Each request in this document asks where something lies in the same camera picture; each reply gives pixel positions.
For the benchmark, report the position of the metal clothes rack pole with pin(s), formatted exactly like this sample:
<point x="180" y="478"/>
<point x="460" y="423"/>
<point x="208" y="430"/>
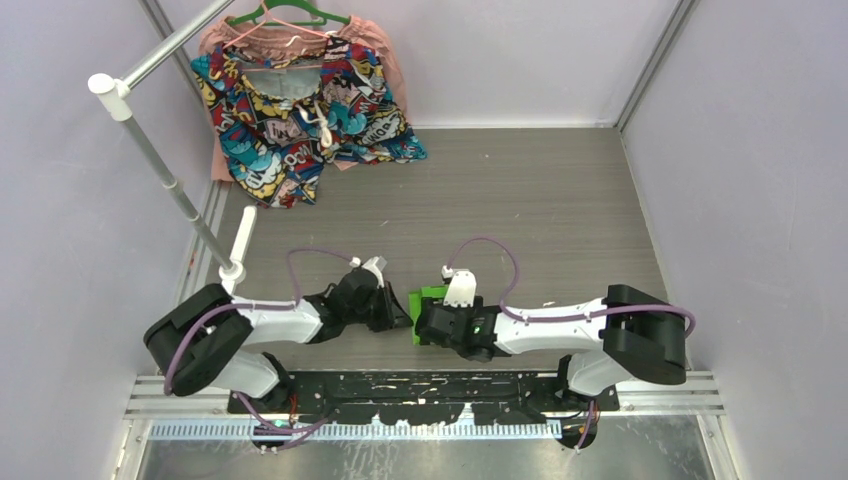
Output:
<point x="113" y="92"/>

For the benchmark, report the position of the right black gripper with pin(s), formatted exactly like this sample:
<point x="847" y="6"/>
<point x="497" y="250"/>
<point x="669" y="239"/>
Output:
<point x="478" y="302"/>

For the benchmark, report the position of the green clothes hanger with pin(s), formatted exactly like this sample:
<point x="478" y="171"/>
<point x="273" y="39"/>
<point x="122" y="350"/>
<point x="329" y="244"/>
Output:
<point x="298" y="13"/>

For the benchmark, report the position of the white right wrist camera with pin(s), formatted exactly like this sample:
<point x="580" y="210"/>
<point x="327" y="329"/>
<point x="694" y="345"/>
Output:
<point x="461" y="287"/>

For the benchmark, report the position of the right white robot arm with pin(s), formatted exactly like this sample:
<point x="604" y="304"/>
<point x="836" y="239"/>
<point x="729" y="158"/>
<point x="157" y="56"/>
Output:
<point x="626" y="334"/>

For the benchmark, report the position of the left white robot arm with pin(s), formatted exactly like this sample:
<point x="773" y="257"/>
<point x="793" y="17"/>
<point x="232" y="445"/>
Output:
<point x="202" y="342"/>

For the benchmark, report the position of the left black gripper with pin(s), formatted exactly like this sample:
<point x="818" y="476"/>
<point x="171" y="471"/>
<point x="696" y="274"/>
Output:
<point x="393" y="314"/>

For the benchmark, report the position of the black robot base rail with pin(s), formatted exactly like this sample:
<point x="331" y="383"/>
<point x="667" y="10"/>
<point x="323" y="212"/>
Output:
<point x="425" y="397"/>

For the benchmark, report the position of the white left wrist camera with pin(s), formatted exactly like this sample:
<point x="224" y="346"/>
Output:
<point x="375" y="265"/>

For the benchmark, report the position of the colorful patterned shirt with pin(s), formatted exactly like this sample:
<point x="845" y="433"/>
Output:
<point x="285" y="104"/>

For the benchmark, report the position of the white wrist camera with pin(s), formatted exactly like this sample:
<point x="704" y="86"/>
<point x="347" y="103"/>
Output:
<point x="375" y="265"/>
<point x="461" y="287"/>

